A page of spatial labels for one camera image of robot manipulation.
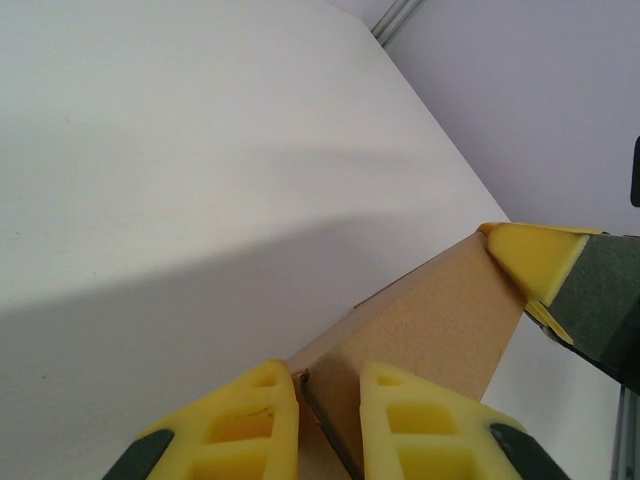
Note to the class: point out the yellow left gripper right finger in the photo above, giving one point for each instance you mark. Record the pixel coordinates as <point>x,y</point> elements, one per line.
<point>375,430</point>

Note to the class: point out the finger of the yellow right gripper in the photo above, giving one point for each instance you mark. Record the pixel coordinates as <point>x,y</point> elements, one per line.
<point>530,255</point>
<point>542,317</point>

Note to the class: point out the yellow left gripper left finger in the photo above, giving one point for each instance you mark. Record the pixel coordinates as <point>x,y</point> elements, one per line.
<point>285,415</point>

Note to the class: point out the brown cardboard box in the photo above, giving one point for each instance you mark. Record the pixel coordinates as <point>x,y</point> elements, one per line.
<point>425,330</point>

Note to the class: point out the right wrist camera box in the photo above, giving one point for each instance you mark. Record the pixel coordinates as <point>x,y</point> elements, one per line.
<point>636,170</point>

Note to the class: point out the aluminium table side rail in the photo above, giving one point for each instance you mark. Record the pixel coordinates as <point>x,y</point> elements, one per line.
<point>630,440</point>

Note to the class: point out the aluminium frame post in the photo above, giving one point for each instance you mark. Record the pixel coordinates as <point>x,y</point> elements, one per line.
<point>395,20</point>

